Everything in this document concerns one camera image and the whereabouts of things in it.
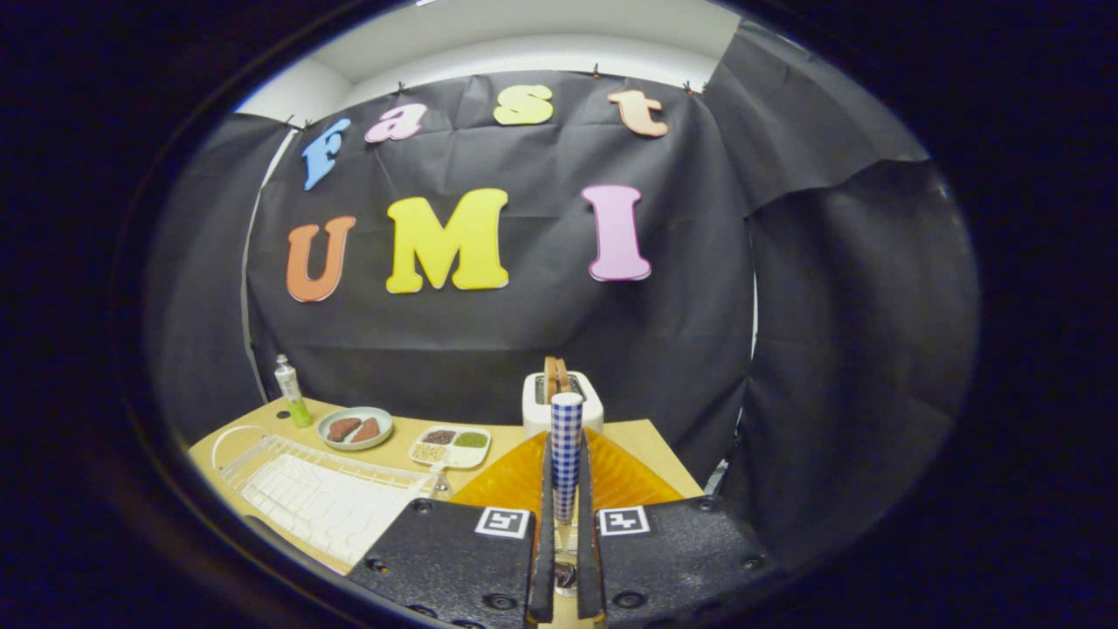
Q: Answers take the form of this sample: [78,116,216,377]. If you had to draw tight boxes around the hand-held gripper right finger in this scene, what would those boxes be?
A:
[575,428,778,629]

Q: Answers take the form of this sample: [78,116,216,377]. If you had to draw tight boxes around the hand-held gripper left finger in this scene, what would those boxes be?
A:
[346,431,556,629]

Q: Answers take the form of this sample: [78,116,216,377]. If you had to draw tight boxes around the blue checked handle spoon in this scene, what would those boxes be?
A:
[550,392,584,599]

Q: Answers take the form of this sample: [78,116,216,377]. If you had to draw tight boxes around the white wire dish rack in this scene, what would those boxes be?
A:
[212,425,455,569]

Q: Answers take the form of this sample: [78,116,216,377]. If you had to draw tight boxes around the light green plate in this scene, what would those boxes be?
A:
[317,406,395,452]

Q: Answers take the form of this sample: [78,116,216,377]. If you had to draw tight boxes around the white divided seed tray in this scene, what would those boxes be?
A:
[410,425,492,470]

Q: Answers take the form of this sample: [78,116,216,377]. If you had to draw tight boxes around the white toaster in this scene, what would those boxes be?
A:
[522,370,605,439]

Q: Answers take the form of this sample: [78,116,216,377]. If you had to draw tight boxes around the brown toast slice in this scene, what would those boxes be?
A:
[543,356,573,404]

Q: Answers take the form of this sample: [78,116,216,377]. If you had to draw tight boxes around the white plastic drip tray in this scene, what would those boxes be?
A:
[240,453,411,567]

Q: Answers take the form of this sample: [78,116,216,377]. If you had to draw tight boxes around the black backdrop cloth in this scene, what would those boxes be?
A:
[144,22,979,569]

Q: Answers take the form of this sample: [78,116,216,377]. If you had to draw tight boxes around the green liquid bottle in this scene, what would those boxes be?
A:
[274,354,314,429]

